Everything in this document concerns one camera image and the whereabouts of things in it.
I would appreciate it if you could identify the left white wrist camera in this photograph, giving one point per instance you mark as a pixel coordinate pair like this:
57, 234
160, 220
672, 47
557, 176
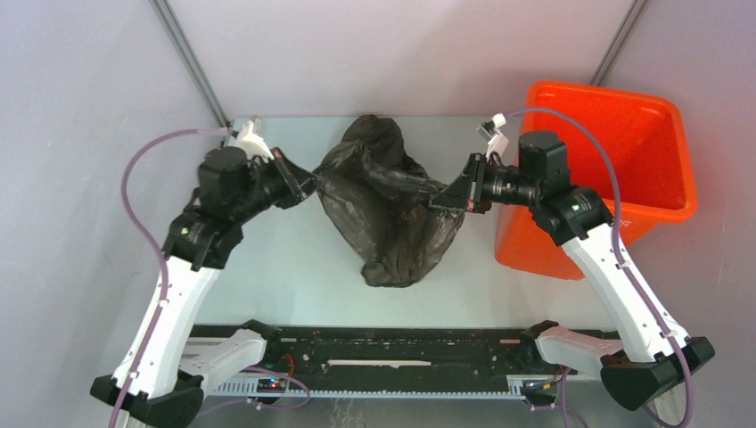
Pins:
246, 134

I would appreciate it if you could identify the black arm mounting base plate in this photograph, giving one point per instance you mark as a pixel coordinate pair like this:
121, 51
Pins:
530, 382

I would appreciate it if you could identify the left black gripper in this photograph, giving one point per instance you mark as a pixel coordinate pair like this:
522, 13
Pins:
299, 182

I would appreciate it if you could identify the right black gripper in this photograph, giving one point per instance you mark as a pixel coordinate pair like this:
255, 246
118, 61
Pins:
466, 191

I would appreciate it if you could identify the aluminium frame rail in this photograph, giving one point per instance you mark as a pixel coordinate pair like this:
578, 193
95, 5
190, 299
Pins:
413, 355

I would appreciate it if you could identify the black plastic trash bag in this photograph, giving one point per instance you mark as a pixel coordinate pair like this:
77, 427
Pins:
377, 197

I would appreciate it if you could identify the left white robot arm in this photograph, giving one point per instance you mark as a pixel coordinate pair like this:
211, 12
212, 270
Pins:
155, 384

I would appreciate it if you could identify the orange plastic trash bin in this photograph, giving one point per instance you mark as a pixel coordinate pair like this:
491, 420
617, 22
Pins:
644, 138

